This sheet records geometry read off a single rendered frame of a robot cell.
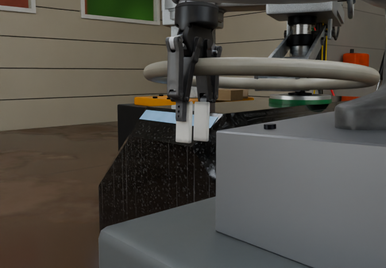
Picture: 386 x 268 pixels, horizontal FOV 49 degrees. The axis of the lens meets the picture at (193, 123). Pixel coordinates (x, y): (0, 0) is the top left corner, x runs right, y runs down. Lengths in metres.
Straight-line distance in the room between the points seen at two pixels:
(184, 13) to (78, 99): 7.17
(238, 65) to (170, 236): 0.45
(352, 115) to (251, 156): 0.06
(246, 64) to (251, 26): 7.31
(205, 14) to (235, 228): 0.49
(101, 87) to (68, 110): 0.78
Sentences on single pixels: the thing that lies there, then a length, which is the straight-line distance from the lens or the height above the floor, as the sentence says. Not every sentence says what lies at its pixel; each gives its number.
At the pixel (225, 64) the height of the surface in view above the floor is 0.92.
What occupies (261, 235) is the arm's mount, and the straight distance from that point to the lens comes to 0.27.
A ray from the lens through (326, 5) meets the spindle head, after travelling 1.48.
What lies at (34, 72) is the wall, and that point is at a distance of 7.51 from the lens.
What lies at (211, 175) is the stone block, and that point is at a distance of 1.04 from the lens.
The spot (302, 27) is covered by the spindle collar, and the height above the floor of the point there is 1.06.
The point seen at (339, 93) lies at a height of 0.71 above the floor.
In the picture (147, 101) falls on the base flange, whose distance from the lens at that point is 2.21.
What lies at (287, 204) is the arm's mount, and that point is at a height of 0.83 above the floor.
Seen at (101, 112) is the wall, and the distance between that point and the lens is 8.08.
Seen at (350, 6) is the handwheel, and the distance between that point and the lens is 1.63.
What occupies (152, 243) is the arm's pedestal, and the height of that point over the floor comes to 0.80.
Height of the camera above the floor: 0.91
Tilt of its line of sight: 7 degrees down
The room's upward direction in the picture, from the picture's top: straight up
